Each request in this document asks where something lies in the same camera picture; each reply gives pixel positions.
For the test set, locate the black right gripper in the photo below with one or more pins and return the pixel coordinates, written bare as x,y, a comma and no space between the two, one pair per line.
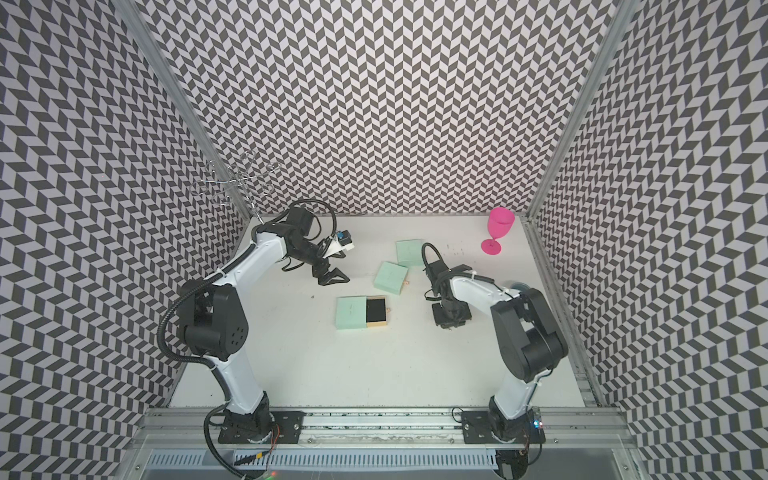
441,321

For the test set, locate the silver metal jewelry stand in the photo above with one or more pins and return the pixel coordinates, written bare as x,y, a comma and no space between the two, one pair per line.
251,177

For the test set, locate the mint green drawer jewelry box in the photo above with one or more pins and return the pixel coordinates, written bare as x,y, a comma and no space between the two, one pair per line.
408,252

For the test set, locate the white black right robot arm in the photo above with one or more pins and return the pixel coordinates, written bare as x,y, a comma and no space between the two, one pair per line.
530,341

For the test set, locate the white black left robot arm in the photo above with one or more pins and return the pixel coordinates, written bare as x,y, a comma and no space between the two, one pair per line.
212,320

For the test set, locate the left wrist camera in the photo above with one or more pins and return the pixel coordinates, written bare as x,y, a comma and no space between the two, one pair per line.
339,244

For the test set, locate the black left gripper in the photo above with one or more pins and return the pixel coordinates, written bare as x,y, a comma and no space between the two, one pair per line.
328,278

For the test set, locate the pink plastic goblet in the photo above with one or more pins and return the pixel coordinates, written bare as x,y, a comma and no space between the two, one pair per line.
500,222

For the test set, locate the teal round dish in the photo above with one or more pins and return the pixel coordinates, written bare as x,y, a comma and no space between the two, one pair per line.
519,287

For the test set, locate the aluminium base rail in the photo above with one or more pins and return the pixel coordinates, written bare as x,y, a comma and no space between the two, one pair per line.
449,427

